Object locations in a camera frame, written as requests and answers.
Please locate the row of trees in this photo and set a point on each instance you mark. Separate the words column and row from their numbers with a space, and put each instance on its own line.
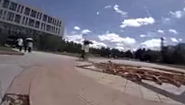
column 130, row 54

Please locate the grey paved plaza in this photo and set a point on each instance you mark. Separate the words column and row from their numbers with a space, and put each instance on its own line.
column 76, row 90

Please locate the broken red paving patch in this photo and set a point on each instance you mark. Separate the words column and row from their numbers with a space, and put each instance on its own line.
column 145, row 74

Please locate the tall mast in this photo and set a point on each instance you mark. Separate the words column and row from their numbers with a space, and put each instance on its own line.
column 162, row 44

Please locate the pale building with dark windows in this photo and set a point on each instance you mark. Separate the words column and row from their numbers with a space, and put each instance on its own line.
column 17, row 14

